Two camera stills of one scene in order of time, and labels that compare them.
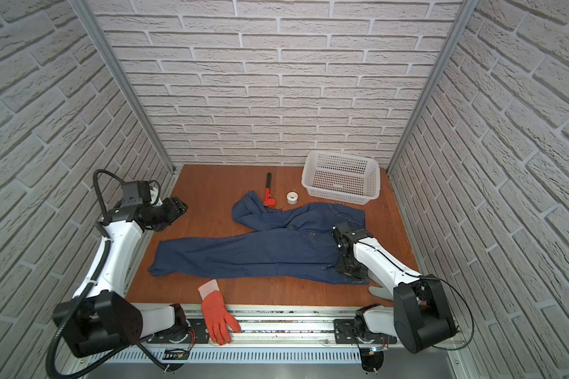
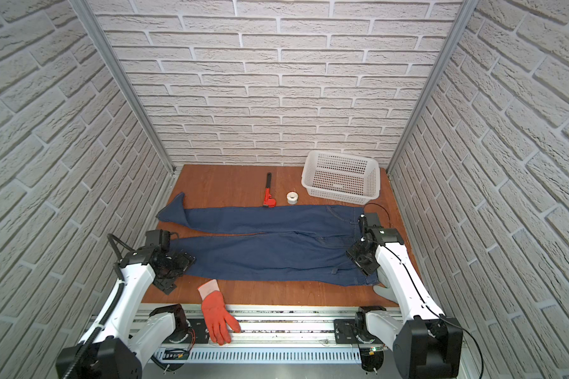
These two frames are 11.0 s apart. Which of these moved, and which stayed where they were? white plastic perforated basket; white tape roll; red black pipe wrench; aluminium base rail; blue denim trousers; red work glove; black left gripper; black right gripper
Moved: blue denim trousers; black right gripper; black left gripper
Stayed: aluminium base rail; white tape roll; red work glove; white plastic perforated basket; red black pipe wrench
